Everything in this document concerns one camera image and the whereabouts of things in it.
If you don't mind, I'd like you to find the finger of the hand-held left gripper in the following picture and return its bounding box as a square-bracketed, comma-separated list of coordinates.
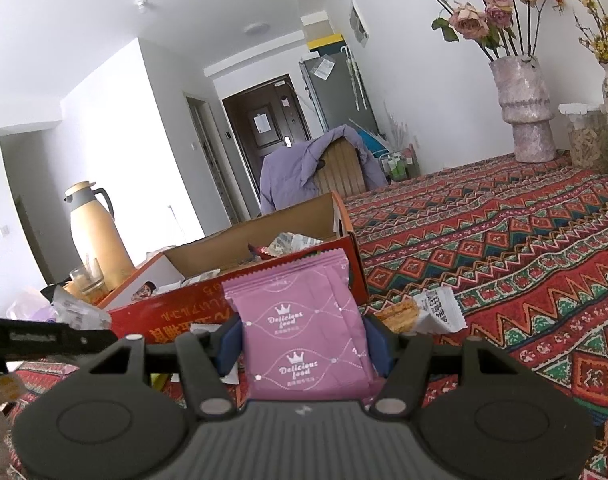
[0, 316, 122, 360]

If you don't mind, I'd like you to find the silver snack wrapper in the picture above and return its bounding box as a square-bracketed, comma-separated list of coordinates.
[51, 285, 113, 331]

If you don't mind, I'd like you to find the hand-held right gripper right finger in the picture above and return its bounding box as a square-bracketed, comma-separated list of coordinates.
[364, 314, 525, 418]

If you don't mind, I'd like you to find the wooden slatted chair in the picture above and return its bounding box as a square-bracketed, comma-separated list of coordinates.
[316, 137, 369, 198]

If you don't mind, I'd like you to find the black bag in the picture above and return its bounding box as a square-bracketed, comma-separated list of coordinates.
[40, 275, 74, 301]

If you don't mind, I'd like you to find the red silver snack bag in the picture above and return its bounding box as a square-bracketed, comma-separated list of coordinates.
[248, 231, 325, 262]

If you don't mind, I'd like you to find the dark brown entrance door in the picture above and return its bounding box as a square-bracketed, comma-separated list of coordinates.
[222, 79, 312, 221]

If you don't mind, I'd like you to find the beige cardboard box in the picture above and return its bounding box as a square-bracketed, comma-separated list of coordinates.
[301, 10, 332, 41]

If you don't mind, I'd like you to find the white printed snack packet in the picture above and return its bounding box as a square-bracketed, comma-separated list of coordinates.
[184, 269, 222, 286]

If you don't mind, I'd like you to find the clear wafer snack packet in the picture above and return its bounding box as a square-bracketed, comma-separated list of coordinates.
[374, 285, 467, 333]

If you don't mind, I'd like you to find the yellow box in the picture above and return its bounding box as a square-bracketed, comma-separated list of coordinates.
[306, 33, 345, 52]

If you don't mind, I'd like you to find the wall picture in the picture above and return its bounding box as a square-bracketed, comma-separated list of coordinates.
[349, 0, 371, 47]

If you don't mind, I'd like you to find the grey refrigerator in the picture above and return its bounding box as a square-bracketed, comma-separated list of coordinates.
[299, 51, 379, 136]

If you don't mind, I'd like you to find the white umbrella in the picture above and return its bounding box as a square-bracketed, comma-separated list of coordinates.
[341, 45, 367, 111]

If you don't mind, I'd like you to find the clear glass cup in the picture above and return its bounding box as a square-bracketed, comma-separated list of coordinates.
[70, 258, 109, 305]

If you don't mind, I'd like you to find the small storage cart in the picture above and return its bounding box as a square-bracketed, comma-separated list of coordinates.
[379, 147, 419, 183]

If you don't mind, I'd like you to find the purple jacket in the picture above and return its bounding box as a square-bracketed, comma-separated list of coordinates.
[260, 126, 387, 215]

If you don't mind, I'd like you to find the yellow thermos jug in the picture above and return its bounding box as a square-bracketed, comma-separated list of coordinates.
[64, 181, 136, 291]

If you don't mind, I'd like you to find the red cardboard box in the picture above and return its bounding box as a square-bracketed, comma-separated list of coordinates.
[96, 191, 369, 346]

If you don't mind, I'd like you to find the clear storage jar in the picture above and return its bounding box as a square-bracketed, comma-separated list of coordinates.
[559, 103, 608, 171]

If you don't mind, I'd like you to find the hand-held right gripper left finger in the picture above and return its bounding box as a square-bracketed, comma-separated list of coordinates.
[81, 316, 245, 420]

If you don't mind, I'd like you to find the dried pink rose bouquet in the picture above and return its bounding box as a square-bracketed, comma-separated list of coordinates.
[381, 0, 542, 61]

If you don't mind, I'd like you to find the pink textured vase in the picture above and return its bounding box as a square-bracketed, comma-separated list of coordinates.
[489, 56, 556, 163]

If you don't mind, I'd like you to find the pink snack packet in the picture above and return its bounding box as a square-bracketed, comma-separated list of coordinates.
[222, 249, 379, 403]

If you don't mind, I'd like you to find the purple white tissue pack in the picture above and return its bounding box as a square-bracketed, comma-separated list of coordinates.
[6, 287, 57, 321]

